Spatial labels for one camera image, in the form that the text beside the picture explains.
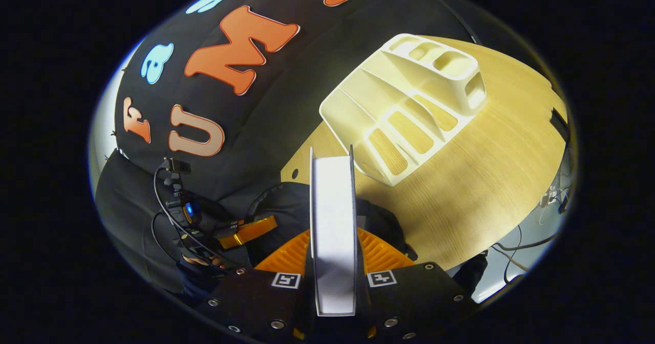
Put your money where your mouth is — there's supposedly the black schoolbag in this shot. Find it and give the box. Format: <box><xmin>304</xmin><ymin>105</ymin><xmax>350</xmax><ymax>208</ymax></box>
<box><xmin>246</xmin><ymin>182</ymin><xmax>418</xmax><ymax>263</ymax></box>

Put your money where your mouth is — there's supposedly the white bookshelf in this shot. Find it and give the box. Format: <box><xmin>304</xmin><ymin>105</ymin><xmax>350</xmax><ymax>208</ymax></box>
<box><xmin>319</xmin><ymin>33</ymin><xmax>487</xmax><ymax>187</ymax></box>

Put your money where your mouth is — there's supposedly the grey portrait cover book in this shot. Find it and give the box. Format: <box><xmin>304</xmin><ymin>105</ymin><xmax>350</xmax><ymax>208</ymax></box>
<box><xmin>310</xmin><ymin>145</ymin><xmax>359</xmax><ymax>317</ymax></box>

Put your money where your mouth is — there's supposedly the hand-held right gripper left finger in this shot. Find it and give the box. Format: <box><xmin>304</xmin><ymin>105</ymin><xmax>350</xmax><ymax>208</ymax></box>
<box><xmin>197</xmin><ymin>230</ymin><xmax>313</xmax><ymax>340</ymax></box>

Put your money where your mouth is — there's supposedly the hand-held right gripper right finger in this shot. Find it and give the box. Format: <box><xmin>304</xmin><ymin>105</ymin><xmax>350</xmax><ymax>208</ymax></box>
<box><xmin>356</xmin><ymin>228</ymin><xmax>479</xmax><ymax>340</ymax></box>

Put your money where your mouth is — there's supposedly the black floor cable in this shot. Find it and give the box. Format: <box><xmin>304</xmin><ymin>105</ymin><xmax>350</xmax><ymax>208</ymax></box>
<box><xmin>491</xmin><ymin>221</ymin><xmax>559</xmax><ymax>283</ymax></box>

